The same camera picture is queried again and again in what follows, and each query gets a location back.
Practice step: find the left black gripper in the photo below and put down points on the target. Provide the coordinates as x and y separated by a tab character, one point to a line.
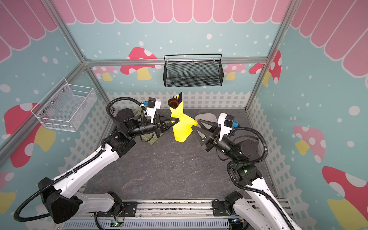
175	120

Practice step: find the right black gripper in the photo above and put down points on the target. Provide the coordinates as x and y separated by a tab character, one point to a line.
214	138

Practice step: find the white plastic bin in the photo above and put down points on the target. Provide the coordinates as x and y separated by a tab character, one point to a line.
207	117

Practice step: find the yellow paper napkin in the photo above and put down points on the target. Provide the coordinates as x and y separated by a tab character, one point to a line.
183	128

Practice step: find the dark purple spoon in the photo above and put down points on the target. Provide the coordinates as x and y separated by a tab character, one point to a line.
173	102

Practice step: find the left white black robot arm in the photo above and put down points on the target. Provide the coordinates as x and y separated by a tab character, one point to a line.
60	196

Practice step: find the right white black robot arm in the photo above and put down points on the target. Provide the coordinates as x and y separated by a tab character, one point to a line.
245	147

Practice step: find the green plastic basket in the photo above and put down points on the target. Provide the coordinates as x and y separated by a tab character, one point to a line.
146	138

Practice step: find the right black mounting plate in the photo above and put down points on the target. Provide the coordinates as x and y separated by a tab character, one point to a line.
223	208

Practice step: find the black mounting plate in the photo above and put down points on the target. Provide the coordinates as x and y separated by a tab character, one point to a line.
124	209
223	208

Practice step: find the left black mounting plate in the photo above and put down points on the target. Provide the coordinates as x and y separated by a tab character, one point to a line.
124	209

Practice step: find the green circuit board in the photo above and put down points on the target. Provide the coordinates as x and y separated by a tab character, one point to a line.
116	224

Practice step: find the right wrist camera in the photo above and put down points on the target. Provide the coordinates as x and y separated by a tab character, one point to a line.
227	124

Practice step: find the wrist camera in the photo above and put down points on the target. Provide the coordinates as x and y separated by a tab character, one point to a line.
227	124
151	106

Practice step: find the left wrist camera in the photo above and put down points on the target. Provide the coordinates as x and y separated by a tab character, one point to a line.
151	106

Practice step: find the black wire mesh basket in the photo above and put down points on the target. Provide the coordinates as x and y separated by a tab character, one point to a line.
193	70

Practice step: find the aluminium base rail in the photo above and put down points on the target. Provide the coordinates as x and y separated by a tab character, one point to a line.
176	215

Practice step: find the white wire mesh basket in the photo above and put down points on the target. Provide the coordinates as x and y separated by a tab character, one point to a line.
65	107

